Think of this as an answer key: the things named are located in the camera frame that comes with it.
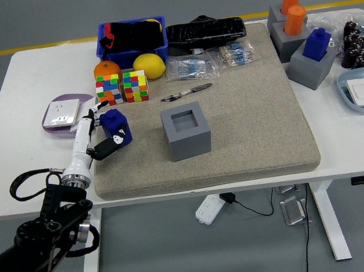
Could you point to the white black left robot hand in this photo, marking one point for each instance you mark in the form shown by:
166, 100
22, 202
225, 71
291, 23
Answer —
80, 146

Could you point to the blue square seal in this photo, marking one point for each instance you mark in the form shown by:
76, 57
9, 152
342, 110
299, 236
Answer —
317, 45
115, 122

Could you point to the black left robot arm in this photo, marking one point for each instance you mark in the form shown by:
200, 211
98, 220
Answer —
36, 244

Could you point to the grey square seal holder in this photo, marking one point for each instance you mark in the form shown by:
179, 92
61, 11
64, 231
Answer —
311, 72
190, 141

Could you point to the grey round-hole seal holder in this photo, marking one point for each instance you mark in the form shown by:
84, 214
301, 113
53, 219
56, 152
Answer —
274, 15
287, 45

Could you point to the white panel plate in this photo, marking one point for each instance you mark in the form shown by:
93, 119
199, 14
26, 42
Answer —
86, 106

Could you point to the purple plastic tray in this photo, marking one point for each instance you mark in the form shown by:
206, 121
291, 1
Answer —
84, 95

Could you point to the colourful puzzle cube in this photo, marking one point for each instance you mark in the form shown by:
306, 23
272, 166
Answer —
108, 90
136, 86

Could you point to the orange fruit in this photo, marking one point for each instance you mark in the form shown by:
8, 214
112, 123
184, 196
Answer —
106, 69

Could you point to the blue plastic bin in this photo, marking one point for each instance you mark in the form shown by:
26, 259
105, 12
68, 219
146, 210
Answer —
127, 58

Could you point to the yellow lemon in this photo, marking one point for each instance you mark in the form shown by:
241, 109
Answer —
149, 65

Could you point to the white table leg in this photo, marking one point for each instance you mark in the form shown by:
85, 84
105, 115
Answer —
333, 222
91, 252

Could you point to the black cloth with red trim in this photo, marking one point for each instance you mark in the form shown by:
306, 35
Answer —
134, 36

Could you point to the black metal pen tool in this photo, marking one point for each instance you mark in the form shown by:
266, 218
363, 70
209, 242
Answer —
195, 89

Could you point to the clear bag of blue resistors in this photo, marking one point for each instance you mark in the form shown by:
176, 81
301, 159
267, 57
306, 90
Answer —
191, 68

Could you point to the white power strip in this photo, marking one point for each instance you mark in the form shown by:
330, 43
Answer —
209, 210

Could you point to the yellow round object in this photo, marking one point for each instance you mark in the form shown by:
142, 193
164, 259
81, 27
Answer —
157, 23

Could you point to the black power plug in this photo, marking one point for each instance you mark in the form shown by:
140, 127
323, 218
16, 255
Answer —
228, 198

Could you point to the grey-brown foam mat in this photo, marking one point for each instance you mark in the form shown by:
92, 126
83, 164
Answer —
246, 125

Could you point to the black plastic bag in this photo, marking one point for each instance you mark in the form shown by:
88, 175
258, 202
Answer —
206, 32

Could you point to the clear bag of brown resistors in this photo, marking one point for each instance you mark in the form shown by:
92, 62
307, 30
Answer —
238, 54

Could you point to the black cylindrical capacitor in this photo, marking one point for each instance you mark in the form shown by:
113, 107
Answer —
350, 52
350, 27
348, 40
361, 42
361, 59

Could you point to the white wall socket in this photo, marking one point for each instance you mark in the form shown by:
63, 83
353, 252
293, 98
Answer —
61, 112

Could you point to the metal floor bracket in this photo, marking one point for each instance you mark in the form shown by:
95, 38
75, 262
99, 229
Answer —
294, 211
287, 189

